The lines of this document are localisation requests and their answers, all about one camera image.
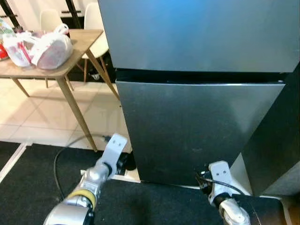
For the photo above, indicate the black window frame post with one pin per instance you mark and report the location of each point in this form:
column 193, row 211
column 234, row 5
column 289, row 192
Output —
column 74, row 11
column 9, row 14

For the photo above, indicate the grey kitchen cabinet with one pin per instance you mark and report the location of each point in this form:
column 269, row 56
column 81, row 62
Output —
column 286, row 180

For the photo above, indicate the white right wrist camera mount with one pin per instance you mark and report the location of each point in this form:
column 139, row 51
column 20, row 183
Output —
column 220, row 176

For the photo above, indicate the silver fridge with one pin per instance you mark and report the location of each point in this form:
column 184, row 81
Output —
column 197, row 37

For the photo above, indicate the small white plastic bag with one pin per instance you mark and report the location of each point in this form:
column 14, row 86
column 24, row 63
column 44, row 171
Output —
column 16, row 51

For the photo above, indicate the large white plastic bag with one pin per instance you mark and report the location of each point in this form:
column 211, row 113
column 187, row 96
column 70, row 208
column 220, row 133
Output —
column 51, row 49

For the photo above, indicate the light wooden table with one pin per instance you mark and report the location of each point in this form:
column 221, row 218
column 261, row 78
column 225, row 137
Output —
column 82, row 42

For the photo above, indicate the white green packet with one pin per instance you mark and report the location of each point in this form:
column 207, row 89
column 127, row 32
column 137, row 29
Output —
column 4, row 27

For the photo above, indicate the black floor mat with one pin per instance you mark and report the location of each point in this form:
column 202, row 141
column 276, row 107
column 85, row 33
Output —
column 140, row 206

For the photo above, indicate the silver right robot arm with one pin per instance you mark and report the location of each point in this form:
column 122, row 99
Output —
column 232, row 211

